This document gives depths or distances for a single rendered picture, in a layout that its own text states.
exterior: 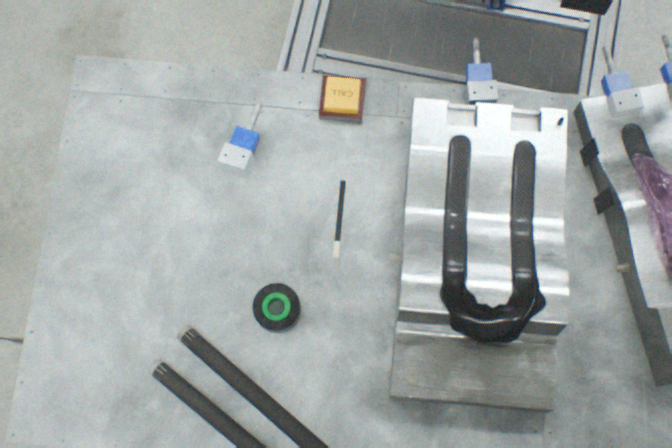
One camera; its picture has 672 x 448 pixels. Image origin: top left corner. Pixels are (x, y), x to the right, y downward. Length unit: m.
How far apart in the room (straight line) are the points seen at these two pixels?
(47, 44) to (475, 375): 1.70
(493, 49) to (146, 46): 0.98
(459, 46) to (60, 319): 1.26
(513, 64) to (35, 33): 1.35
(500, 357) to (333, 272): 0.32
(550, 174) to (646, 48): 1.22
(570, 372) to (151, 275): 0.73
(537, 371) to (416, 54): 1.09
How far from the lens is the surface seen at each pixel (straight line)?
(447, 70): 2.30
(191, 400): 1.46
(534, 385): 1.45
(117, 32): 2.65
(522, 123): 1.55
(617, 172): 1.55
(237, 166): 1.52
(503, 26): 2.37
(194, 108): 1.63
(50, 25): 2.72
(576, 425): 1.53
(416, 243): 1.42
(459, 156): 1.49
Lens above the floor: 2.28
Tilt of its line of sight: 75 degrees down
